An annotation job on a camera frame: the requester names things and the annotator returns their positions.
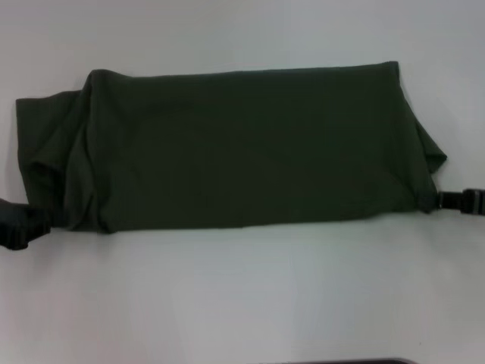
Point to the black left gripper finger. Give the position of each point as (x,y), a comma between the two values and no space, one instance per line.
(22,216)
(13,239)

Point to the dark rounded robot base edge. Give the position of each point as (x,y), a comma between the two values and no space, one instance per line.
(363,361)

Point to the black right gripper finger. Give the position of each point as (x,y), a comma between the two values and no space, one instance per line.
(462,203)

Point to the dark green printed t-shirt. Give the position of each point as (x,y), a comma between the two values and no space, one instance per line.
(227,151)

